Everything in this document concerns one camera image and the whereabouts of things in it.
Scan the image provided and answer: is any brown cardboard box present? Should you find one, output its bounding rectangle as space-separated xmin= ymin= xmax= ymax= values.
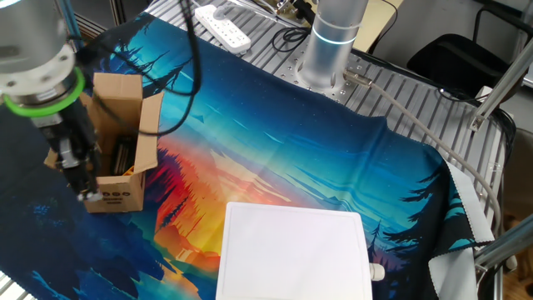
xmin=43 ymin=72 xmax=166 ymax=214

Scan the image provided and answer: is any beige board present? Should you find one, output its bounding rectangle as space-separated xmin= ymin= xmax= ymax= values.
xmin=353 ymin=0 xmax=405 ymax=53

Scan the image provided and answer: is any green wrist flange ring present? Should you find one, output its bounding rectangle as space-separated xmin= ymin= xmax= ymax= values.
xmin=2 ymin=66 xmax=87 ymax=118

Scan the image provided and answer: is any white plastic drawer cabinet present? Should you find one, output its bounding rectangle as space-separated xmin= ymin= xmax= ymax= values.
xmin=215 ymin=202 xmax=386 ymax=300

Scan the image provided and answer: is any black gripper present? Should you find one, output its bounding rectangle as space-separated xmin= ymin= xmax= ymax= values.
xmin=41 ymin=98 xmax=103 ymax=203

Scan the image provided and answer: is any black office chair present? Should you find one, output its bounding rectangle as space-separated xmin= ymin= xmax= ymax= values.
xmin=406 ymin=6 xmax=533 ymax=99

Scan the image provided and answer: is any colourful forest print tablecloth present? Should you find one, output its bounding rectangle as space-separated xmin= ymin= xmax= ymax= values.
xmin=0 ymin=12 xmax=496 ymax=300

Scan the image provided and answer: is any black coiled cable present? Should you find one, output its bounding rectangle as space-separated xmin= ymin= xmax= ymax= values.
xmin=272 ymin=27 xmax=311 ymax=53

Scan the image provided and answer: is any aluminium frame post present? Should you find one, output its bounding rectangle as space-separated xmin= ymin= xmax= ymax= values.
xmin=473 ymin=216 xmax=533 ymax=274
xmin=56 ymin=0 xmax=84 ymax=53
xmin=468 ymin=45 xmax=533 ymax=133

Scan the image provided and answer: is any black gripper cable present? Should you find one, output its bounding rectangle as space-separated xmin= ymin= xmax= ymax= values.
xmin=66 ymin=0 xmax=204 ymax=138

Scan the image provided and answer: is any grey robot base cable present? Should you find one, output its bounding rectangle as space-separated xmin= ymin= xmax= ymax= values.
xmin=343 ymin=68 xmax=503 ymax=234

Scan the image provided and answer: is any white power strip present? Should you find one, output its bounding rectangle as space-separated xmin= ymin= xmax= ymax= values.
xmin=194 ymin=3 xmax=252 ymax=54

